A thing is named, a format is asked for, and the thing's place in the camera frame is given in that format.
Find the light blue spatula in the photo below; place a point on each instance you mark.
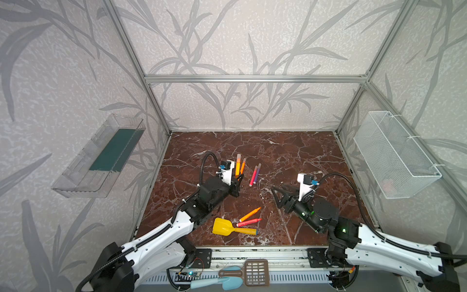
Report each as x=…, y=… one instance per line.
x=230, y=278

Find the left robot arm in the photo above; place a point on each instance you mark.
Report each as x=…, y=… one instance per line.
x=124, y=268

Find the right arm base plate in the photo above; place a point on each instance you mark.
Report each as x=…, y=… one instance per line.
x=317, y=258

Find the clear plastic wall tray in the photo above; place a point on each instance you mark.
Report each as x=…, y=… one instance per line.
x=95, y=170

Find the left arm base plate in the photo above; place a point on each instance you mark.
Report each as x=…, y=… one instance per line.
x=198, y=259

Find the yellow toy shovel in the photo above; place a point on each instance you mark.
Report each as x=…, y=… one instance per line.
x=224, y=227

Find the purple marker pen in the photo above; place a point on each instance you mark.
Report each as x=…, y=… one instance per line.
x=257, y=173

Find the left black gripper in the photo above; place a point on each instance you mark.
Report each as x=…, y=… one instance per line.
x=234, y=184

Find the red marker pen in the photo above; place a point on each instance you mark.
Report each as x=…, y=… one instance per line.
x=247, y=223

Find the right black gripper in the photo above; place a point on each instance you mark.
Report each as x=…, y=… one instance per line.
x=290, y=204

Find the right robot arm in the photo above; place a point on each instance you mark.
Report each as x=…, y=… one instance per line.
x=432, y=266

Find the white wire basket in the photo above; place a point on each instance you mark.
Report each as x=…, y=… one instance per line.
x=397, y=162

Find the orange marker pen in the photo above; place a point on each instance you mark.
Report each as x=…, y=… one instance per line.
x=243, y=166
x=250, y=214
x=238, y=165

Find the pink marker pen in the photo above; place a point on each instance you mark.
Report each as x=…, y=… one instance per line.
x=253, y=178

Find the small circuit board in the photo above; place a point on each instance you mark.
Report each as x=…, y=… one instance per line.
x=188, y=275

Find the aluminium front rail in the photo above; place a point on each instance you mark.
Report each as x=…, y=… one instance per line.
x=287, y=265

